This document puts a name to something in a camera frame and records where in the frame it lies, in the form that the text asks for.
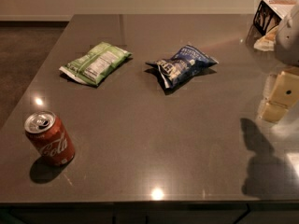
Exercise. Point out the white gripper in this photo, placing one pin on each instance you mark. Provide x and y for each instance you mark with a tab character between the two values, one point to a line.
289	39

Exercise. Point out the blue chip bag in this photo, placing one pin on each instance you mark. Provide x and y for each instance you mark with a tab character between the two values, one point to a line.
186	63

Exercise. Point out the green chip bag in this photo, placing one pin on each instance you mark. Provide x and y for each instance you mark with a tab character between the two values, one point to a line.
96	64

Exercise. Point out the dark snack box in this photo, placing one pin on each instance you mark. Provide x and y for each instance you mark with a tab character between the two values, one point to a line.
270	12

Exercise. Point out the red Coca-Cola can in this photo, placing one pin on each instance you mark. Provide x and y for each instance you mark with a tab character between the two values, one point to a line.
47	133

